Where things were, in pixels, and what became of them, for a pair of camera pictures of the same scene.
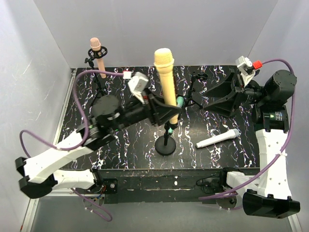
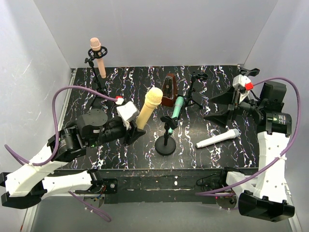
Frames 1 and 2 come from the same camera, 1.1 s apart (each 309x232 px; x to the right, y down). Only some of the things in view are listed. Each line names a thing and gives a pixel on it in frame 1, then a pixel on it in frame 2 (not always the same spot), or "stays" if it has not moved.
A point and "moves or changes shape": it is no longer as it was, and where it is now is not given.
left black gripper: x=152 y=112 → x=129 y=135
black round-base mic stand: x=164 y=145 stays
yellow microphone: x=163 y=59 moves or changes shape
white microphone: x=230 y=134 stays
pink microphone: x=95 y=44 stays
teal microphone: x=179 y=102 stays
